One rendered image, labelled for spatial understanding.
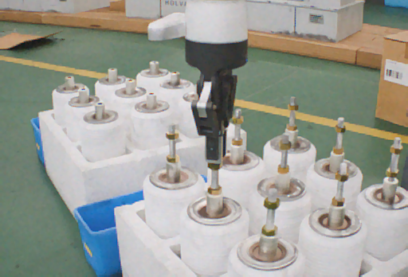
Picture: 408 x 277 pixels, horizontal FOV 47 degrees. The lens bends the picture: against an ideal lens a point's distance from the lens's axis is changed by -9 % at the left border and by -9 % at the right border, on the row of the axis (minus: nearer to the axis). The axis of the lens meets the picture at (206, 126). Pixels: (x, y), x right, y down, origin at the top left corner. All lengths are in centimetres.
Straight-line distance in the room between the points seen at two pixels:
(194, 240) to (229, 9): 31
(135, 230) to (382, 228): 38
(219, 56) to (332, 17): 208
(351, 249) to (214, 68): 29
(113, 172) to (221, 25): 52
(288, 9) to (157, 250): 212
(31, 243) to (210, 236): 55
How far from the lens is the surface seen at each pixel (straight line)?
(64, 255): 106
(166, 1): 313
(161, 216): 77
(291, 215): 73
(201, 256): 69
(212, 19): 57
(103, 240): 92
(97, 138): 101
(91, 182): 101
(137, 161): 103
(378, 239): 75
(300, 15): 270
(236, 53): 58
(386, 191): 75
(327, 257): 66
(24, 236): 114
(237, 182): 81
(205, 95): 58
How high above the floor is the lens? 61
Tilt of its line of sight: 22 degrees down
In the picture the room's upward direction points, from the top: straight up
